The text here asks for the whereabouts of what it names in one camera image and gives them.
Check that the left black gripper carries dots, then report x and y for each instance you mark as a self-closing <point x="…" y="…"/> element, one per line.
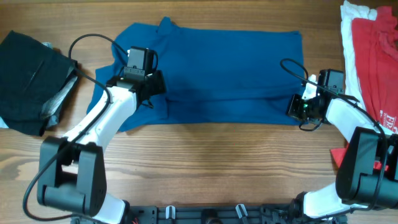
<point x="156" y="86"/>

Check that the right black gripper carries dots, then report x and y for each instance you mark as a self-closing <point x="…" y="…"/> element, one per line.
<point x="294" y="109"/>

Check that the blue t-shirt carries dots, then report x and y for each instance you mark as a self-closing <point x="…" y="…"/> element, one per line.
<point x="213" y="76"/>

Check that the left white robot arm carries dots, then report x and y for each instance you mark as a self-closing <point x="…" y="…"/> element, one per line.
<point x="72" y="174"/>

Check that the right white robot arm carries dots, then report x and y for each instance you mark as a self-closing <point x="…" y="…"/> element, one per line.
<point x="367" y="176"/>

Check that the red t-shirt with print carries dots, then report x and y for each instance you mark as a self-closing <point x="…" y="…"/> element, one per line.
<point x="376" y="66"/>

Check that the white garment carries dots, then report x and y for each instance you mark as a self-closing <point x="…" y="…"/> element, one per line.
<point x="349" y="12"/>

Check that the grey folded garment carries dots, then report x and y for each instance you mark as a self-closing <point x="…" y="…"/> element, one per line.
<point x="51" y="109"/>

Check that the black folded garment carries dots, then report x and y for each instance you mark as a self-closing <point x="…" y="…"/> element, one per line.
<point x="31" y="73"/>

